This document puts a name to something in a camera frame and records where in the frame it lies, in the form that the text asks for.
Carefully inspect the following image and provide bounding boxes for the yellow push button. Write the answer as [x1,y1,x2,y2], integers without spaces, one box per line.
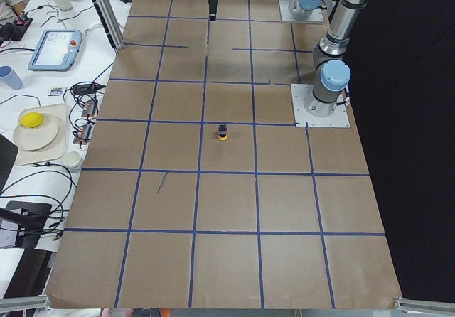
[218,124,228,141]

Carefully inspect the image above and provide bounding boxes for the small circuit board upper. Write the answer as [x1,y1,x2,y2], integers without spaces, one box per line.
[81,98,98,118]

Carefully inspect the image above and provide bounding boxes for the small circuit board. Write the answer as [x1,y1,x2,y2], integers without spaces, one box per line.
[73,124,92,145]
[81,98,98,118]

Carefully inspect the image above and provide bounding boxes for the blue teach pendant tablet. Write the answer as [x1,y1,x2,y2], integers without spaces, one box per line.
[28,29,82,72]

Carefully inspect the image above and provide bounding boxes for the small colourful card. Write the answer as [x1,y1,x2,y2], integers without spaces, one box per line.
[48,87,67,96]

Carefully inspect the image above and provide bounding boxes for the small circuit board lower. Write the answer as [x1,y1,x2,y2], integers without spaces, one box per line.
[73,124,92,145]

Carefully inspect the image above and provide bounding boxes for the black joystick controller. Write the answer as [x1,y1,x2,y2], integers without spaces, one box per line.
[1,16,33,41]

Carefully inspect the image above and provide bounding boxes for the white paper cup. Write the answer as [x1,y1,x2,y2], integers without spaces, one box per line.
[63,151,84,172]

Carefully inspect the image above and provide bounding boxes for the yellow lemon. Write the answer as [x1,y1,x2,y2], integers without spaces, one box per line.
[20,112,44,129]

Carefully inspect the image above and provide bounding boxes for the light blue cup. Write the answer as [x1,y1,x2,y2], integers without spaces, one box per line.
[0,65,23,90]

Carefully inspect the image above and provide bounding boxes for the beige tray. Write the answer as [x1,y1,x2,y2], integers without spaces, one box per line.
[13,104,68,166]

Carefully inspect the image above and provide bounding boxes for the beige plate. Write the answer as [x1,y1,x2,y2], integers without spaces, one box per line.
[13,114,59,151]

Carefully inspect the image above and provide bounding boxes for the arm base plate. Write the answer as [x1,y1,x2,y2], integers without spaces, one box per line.
[291,84,350,128]
[279,0,324,24]

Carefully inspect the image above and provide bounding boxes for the aluminium frame post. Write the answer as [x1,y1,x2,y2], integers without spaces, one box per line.
[92,0,124,50]

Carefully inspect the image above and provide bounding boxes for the black camera stand base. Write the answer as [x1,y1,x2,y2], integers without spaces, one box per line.
[1,200,52,249]

